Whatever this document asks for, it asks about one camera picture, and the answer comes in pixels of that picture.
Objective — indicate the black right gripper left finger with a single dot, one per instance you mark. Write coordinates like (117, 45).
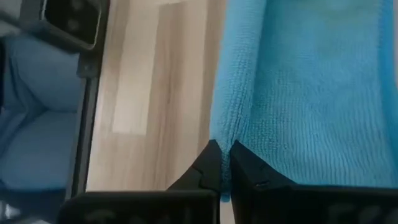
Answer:
(199, 186)

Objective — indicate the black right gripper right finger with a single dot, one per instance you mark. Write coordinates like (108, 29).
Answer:
(258, 199)

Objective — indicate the blue microfiber towel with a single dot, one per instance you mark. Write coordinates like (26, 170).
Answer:
(311, 93)

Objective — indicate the person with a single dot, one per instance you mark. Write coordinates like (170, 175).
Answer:
(37, 149)

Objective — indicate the black aluminium table frame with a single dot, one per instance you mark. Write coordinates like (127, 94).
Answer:
(84, 124)

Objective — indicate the black table-level camera box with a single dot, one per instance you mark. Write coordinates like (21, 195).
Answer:
(71, 18)

